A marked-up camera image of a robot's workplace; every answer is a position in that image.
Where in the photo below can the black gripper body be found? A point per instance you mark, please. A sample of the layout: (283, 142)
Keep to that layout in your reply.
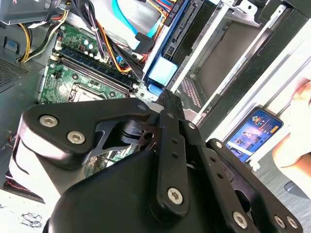
(109, 194)

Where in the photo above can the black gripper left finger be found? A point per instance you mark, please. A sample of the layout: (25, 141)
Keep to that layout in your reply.
(73, 114)

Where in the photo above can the person's hand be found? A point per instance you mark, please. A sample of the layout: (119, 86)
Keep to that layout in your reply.
(294, 150)
(302, 93)

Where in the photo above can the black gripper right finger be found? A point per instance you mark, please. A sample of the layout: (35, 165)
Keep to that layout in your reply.
(218, 174)

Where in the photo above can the hard disk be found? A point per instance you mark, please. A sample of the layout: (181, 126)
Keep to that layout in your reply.
(161, 70)

